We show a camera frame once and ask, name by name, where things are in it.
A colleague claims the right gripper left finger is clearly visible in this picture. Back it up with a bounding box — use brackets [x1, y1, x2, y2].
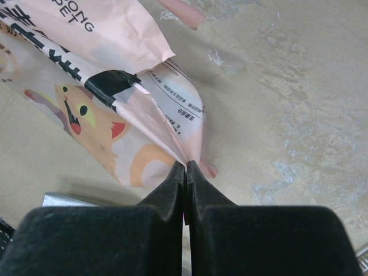
[1, 163, 185, 275]

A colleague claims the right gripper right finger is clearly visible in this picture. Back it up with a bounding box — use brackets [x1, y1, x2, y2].
[186, 161, 362, 275]

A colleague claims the silver metal scoop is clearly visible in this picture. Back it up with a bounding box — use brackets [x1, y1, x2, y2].
[41, 192, 96, 207]

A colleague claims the pink cat litter bag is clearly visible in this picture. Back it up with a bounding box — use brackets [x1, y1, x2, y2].
[1, 1, 216, 187]

